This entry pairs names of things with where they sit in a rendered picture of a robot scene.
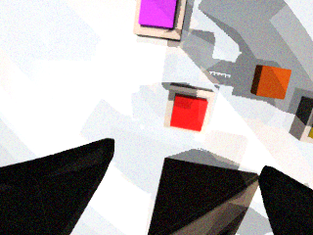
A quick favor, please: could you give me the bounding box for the red button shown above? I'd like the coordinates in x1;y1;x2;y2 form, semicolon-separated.
163;82;215;134

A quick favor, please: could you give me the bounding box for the orange block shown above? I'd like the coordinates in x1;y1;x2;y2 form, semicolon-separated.
250;64;291;101

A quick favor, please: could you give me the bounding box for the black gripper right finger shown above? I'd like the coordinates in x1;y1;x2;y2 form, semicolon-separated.
258;164;313;235

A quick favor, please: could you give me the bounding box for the purple button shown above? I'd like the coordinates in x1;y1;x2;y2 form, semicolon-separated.
133;0;187;43

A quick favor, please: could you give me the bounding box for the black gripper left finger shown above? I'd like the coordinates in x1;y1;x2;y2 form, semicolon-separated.
0;138;114;235

